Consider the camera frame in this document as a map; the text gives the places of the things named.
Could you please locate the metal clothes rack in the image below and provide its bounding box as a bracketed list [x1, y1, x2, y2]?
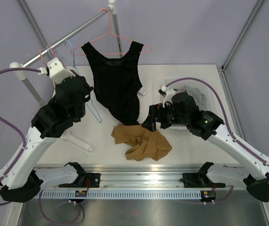
[8, 0, 147, 153]

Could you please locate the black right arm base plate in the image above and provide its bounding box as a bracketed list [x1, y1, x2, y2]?
[179, 173, 226, 188]

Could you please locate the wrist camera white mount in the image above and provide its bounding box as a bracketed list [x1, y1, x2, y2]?
[38, 57, 76, 84]
[158, 86, 176, 108]

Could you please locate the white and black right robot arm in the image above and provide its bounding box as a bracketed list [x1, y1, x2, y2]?
[142, 92, 269, 202]

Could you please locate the mauve pink tank top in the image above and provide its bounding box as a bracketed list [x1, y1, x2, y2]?
[176, 87, 186, 93]

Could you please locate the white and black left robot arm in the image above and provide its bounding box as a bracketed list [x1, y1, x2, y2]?
[0, 75, 93, 203]

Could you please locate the grey tank top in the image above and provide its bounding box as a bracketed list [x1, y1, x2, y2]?
[183, 85, 207, 110]

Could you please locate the white plastic basket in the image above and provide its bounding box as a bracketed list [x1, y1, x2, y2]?
[163, 76, 216, 131]

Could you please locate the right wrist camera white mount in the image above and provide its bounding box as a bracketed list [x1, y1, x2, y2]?
[158, 86, 176, 108]

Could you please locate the black tank top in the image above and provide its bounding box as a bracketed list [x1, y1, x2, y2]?
[81, 41, 143, 126]

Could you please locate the pink hanger under black top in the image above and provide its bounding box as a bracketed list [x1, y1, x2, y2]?
[70, 8, 153, 57]

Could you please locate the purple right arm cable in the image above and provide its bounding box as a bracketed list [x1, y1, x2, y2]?
[166, 77, 269, 200]

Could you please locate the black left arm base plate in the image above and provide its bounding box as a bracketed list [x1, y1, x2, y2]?
[58, 172, 101, 188]

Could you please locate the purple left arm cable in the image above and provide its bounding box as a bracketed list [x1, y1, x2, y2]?
[0, 67, 42, 207]

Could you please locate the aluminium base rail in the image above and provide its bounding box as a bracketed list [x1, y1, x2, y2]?
[30, 163, 250, 191]

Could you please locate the purple floor cable left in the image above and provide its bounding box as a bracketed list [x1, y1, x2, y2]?
[39, 190, 85, 224]

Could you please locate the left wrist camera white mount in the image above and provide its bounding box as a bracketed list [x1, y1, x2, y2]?
[38, 57, 76, 84]

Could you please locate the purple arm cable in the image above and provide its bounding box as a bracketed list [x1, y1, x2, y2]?
[166, 77, 269, 200]
[0, 67, 42, 207]

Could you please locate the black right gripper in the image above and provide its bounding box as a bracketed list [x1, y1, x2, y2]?
[142, 100, 189, 132]

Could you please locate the white slotted cable duct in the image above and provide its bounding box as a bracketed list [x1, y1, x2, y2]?
[36, 189, 201, 200]

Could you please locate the brown tank top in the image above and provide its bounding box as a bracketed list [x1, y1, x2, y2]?
[111, 124, 172, 161]

